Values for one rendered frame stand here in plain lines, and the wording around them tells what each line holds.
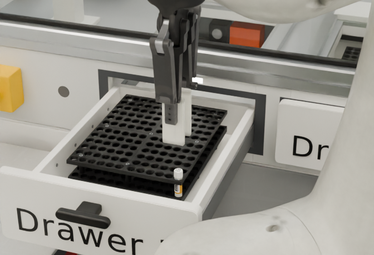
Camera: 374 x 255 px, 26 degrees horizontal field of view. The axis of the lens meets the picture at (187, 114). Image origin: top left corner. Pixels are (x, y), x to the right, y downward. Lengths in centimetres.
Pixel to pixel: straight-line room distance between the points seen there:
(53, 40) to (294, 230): 72
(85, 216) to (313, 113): 42
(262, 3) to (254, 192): 92
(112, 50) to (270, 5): 88
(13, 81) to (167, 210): 50
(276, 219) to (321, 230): 5
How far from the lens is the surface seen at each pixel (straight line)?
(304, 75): 126
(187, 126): 110
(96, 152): 120
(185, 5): 98
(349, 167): 75
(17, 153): 149
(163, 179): 113
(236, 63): 128
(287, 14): 50
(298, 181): 136
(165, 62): 99
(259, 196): 139
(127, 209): 105
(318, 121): 127
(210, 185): 113
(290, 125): 129
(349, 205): 77
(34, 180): 110
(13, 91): 144
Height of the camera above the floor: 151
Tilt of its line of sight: 28 degrees down
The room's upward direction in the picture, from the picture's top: straight up
